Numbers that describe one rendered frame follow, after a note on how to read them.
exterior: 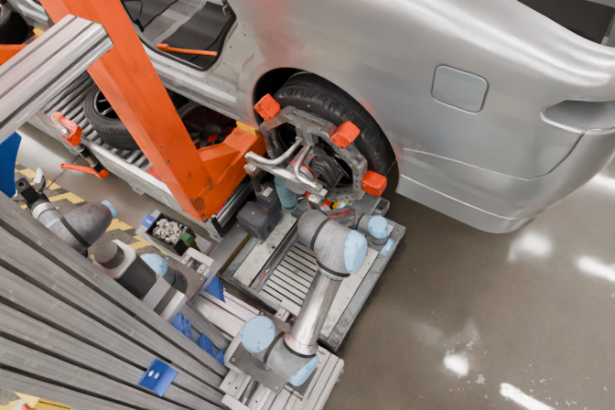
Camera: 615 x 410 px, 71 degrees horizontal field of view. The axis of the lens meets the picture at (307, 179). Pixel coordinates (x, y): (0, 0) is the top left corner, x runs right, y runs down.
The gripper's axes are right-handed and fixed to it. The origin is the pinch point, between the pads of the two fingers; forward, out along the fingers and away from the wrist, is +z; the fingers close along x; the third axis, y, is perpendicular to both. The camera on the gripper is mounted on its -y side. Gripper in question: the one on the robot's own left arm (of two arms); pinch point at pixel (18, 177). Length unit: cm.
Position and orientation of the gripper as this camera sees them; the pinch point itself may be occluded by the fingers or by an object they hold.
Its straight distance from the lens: 198.0
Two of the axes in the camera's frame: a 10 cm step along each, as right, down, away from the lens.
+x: 7.1, -5.5, 4.5
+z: -7.1, -5.3, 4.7
